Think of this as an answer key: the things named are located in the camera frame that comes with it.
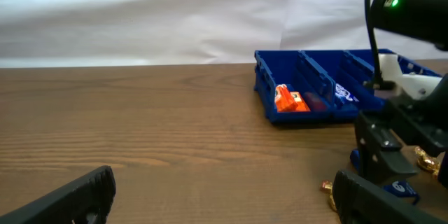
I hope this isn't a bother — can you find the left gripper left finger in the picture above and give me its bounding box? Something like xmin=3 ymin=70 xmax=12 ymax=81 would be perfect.
xmin=0 ymin=165 xmax=117 ymax=224

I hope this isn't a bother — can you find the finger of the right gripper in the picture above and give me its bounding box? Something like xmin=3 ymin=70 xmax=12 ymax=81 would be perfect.
xmin=437 ymin=149 xmax=448 ymax=188
xmin=353 ymin=109 xmax=420 ymax=186

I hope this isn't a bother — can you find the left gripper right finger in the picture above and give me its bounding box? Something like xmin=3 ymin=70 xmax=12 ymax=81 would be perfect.
xmin=331 ymin=169 xmax=448 ymax=224

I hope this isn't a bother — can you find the gold candy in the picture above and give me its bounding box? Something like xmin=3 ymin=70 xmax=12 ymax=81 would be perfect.
xmin=320 ymin=180 xmax=339 ymax=213
xmin=414 ymin=146 xmax=441 ymax=178

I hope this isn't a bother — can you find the blue candy pack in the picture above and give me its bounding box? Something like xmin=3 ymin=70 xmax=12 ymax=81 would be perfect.
xmin=349 ymin=148 xmax=421 ymax=206
xmin=334 ymin=83 xmax=360 ymax=108

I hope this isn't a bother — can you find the orange candy box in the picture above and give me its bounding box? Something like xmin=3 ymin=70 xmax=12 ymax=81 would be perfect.
xmin=290 ymin=91 xmax=312 ymax=113
xmin=274 ymin=83 xmax=298 ymax=113

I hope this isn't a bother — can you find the blue tray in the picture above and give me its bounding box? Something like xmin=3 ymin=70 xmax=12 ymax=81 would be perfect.
xmin=253 ymin=48 xmax=442 ymax=125

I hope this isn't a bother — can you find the black cable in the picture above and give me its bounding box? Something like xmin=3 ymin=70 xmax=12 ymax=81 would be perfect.
xmin=363 ymin=0 xmax=396 ymax=91

